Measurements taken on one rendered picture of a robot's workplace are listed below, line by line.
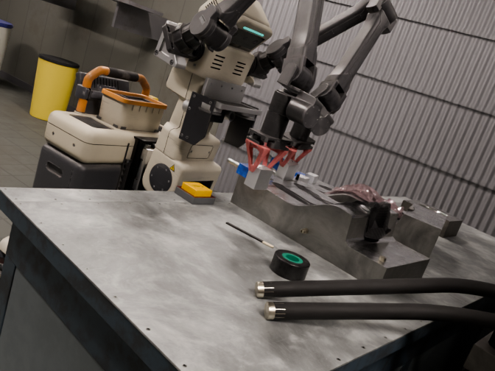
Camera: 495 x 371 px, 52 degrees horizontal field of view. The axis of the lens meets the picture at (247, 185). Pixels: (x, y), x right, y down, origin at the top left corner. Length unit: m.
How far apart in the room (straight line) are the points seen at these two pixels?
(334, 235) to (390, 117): 2.64
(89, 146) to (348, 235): 0.95
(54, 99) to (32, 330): 4.38
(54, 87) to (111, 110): 3.39
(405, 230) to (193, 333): 0.97
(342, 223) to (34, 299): 0.69
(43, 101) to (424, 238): 4.34
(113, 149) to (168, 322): 1.15
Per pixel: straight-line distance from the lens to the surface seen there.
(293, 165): 1.54
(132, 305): 0.80
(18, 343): 1.13
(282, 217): 1.33
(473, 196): 3.69
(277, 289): 0.94
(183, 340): 0.75
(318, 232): 1.27
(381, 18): 1.68
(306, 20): 1.28
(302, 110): 1.15
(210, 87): 1.66
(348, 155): 3.92
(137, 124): 1.96
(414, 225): 1.61
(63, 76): 5.30
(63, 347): 0.98
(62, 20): 6.37
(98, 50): 5.82
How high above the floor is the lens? 1.20
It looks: 14 degrees down
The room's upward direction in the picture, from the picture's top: 19 degrees clockwise
